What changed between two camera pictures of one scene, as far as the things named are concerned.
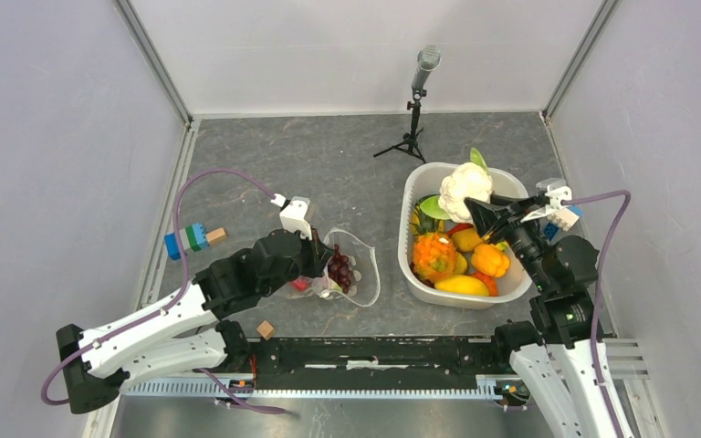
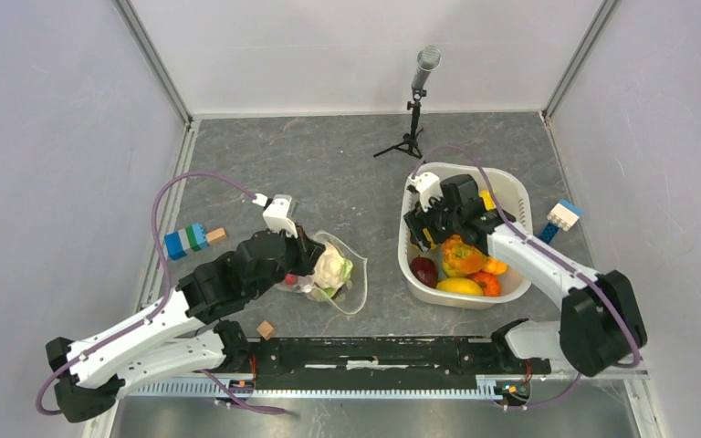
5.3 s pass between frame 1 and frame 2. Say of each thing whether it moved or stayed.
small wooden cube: stayed
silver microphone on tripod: stayed
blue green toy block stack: stayed
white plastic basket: stayed
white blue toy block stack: stayed
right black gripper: moved
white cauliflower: moved
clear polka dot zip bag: moved
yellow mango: stayed
